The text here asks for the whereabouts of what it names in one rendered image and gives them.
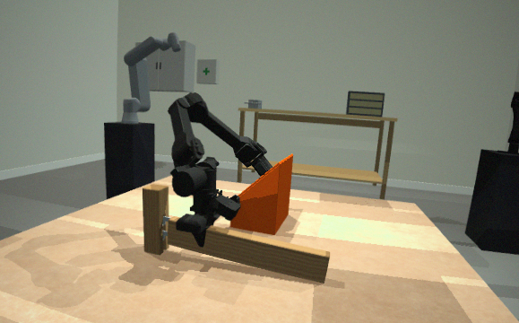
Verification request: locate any wooden post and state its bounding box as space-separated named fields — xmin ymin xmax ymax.
xmin=143 ymin=184 xmax=169 ymax=255

